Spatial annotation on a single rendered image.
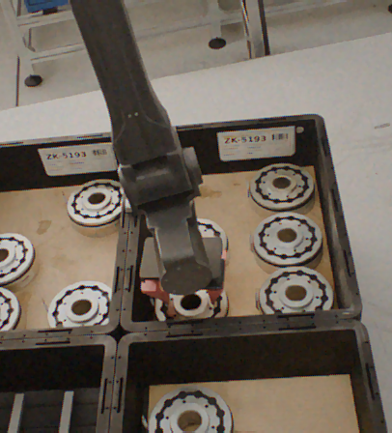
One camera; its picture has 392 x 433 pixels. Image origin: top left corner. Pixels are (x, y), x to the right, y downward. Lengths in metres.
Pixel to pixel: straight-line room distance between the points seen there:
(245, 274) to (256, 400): 0.21
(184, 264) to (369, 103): 0.88
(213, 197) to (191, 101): 0.47
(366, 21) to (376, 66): 1.55
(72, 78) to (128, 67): 2.37
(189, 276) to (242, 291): 0.26
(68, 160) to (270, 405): 0.54
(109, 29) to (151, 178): 0.17
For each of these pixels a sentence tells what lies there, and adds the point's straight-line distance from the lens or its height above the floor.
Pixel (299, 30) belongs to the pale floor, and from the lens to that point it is 3.12.
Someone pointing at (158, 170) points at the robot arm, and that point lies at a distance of 0.71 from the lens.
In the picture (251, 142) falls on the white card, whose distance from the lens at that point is 1.11.
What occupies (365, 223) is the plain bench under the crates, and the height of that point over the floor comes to 0.70.
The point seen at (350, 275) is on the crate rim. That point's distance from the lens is 0.87.
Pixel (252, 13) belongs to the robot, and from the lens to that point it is 1.79.
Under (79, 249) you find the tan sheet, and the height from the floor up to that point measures 0.83.
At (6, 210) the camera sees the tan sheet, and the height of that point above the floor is 0.83.
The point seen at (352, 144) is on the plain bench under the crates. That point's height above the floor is 0.70.
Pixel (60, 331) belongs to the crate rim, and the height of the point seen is 0.93.
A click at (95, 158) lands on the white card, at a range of 1.14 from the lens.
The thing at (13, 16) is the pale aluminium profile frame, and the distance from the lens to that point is 2.90.
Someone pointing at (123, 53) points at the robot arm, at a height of 1.27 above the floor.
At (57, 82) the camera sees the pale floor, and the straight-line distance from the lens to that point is 3.03.
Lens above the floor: 1.61
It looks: 46 degrees down
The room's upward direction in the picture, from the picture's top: 10 degrees counter-clockwise
